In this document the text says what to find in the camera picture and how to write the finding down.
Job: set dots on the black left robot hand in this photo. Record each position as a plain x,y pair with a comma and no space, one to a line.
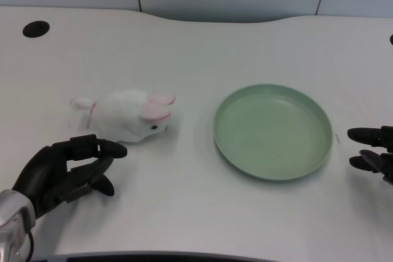
46,167

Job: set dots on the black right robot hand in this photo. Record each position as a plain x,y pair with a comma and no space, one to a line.
385,139

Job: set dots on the white plush rabbit doll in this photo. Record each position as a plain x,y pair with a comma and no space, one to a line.
122,111

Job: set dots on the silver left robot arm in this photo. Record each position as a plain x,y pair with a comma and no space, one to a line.
12,222

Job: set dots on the green round plate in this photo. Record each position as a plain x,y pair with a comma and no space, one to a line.
273,133

